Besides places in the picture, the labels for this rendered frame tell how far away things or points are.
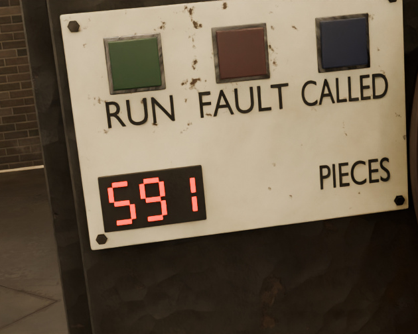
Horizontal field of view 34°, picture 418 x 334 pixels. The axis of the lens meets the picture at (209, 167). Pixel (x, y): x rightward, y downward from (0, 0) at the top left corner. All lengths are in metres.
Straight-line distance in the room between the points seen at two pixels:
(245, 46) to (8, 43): 6.06
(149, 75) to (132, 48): 0.02
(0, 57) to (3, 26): 0.29
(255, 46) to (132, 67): 0.09
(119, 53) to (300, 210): 0.19
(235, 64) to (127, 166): 0.11
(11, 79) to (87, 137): 6.04
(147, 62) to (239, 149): 0.10
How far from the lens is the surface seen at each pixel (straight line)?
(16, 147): 6.63
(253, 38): 0.52
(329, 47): 0.53
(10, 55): 6.55
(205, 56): 0.52
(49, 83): 0.62
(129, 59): 0.51
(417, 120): 0.49
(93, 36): 0.51
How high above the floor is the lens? 1.23
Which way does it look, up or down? 12 degrees down
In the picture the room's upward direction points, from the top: 5 degrees counter-clockwise
